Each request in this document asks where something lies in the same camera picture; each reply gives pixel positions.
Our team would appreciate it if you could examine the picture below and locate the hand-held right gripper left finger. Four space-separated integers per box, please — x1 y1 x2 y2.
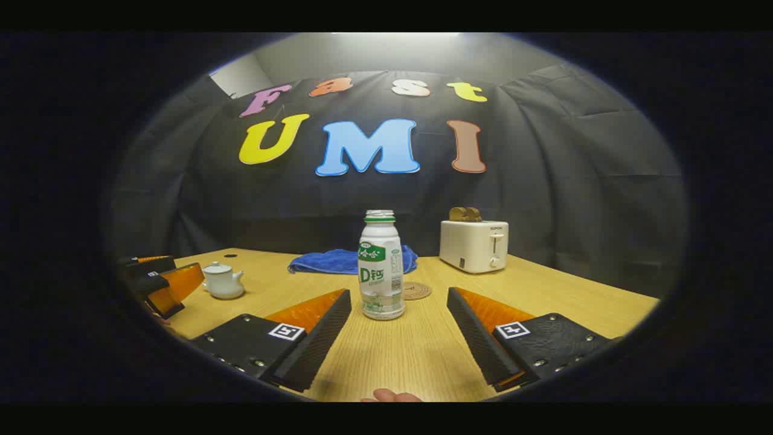
190 288 352 393

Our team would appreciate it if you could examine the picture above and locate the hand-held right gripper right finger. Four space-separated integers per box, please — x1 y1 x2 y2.
447 286 614 393

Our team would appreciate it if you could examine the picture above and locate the white ceramic teacup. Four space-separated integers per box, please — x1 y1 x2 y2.
202 269 246 301

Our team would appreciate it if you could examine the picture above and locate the white green-label water bottle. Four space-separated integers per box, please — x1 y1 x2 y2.
358 210 406 321

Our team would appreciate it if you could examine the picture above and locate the blue cloth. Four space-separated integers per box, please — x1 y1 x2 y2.
288 245 419 276

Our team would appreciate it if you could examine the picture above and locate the white toaster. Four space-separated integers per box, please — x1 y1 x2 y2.
439 219 510 274

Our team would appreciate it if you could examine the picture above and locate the black backdrop cloth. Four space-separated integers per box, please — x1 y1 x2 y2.
112 63 686 300

